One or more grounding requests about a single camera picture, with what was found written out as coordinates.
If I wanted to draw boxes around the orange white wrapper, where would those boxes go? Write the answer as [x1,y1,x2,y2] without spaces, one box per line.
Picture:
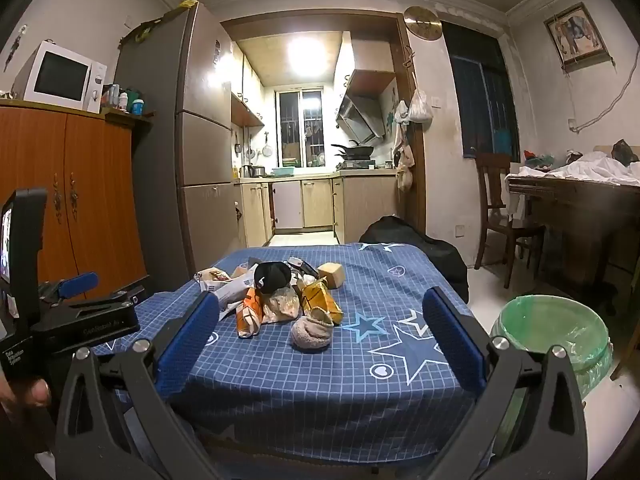
[235,287,264,339]

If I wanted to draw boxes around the white blue wipes packet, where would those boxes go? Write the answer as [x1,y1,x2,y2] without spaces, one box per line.
[198,276,254,321]

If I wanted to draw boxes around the clear plastic bag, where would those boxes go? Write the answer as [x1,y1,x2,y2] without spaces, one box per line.
[262,286,300,324]

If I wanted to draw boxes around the grey sock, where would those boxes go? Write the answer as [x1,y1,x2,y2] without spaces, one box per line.
[290,307,334,352]

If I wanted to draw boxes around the yellow snack packet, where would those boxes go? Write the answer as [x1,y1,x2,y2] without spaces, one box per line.
[302,278,344,325]

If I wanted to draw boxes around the tan sponge block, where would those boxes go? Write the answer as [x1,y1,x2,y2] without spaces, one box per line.
[318,262,346,289]

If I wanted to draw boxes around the red white snack wrapper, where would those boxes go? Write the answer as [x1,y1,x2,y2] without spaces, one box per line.
[194,266,231,283]

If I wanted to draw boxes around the green-lined trash bin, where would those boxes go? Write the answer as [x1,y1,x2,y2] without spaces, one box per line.
[490,295,613,398]

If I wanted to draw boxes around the kitchen base cabinets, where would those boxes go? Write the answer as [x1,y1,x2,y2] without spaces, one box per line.
[235,169,400,246]

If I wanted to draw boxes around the kitchen window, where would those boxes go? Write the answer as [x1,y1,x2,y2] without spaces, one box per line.
[277,89,326,168]

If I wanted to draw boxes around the person's left hand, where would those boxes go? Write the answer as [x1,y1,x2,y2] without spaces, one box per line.
[0,372,51,408]

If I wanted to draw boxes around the blue star-pattern tablecloth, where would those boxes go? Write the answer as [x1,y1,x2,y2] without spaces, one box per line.
[94,242,490,465]

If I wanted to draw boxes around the orange wooden cabinet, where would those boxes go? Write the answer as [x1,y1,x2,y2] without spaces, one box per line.
[1,100,151,298]

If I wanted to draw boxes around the dark wooden dining table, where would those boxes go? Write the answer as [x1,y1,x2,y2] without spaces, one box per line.
[508,176,639,310]

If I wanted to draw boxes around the black bag on floor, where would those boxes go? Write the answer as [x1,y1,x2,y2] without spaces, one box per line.
[359,216,470,304]

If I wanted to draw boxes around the white microwave oven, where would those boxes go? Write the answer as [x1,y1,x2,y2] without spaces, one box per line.
[11,41,107,114]

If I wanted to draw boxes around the white cloth on table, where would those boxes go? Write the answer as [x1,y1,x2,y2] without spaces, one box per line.
[506,151,640,186]

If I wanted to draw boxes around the grey refrigerator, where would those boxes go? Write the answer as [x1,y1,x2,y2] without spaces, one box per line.
[115,1,238,290]

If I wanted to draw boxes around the black wok on stove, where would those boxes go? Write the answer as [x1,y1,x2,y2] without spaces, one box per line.
[332,144,373,160]

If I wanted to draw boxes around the white hanging plastic bag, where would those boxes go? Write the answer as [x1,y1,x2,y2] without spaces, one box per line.
[408,88,433,124]

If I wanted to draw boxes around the dark window with curtain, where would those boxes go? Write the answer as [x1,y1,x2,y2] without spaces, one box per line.
[442,23,520,162]

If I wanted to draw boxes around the steel range hood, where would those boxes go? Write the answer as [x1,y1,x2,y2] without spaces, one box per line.
[336,94,386,145]

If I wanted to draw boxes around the wooden chair by wall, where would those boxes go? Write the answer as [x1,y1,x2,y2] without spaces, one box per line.
[474,153,546,288]

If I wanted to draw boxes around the framed wall picture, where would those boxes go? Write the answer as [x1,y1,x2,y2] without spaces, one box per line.
[544,2,613,73]

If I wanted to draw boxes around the round gold wall clock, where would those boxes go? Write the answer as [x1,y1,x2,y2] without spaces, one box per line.
[402,6,442,41]

